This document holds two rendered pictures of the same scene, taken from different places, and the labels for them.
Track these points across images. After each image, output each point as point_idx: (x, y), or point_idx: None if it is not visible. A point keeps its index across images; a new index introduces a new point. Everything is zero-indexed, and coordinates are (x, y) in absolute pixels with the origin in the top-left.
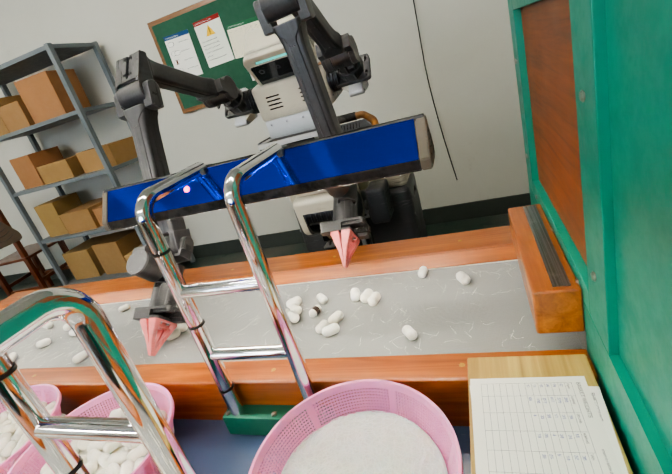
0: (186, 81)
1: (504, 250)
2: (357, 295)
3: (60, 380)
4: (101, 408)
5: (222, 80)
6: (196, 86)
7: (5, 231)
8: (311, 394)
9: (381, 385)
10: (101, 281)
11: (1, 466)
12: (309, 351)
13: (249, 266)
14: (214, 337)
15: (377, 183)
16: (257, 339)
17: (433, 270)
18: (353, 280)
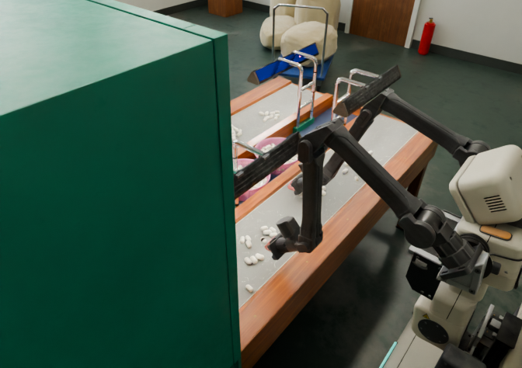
0: (420, 128)
1: None
2: (255, 255)
3: (297, 163)
4: (268, 176)
5: (461, 151)
6: (430, 137)
7: (342, 110)
8: None
9: None
10: (407, 165)
11: (257, 157)
12: (239, 232)
13: (342, 226)
14: (285, 207)
15: (464, 362)
16: (266, 220)
17: (249, 296)
18: (279, 265)
